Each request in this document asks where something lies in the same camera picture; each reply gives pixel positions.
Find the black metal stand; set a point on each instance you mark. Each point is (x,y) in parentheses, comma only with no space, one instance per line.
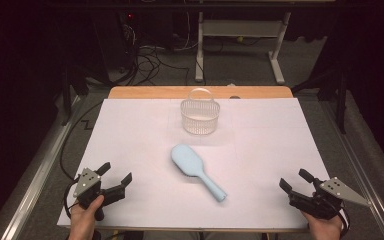
(69,93)
(341,106)

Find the white metal stand frame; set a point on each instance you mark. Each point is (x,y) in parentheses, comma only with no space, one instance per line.
(241,28)

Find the person's left hand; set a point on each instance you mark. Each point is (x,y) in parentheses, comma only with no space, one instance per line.
(81,221)

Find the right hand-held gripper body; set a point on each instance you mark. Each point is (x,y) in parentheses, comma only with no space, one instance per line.
(326,196)

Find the white plastic basket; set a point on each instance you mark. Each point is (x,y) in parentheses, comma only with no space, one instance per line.
(200,115)

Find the aluminium floor rail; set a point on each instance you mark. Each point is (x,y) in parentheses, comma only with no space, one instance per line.
(363,173)
(38,173)

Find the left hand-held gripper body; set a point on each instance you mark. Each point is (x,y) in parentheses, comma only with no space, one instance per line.
(86,182)

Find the light blue hairbrush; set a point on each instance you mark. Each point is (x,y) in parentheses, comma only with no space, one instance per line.
(190,161)

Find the person's right hand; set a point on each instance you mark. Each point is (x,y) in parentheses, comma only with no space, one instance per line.
(323,229)

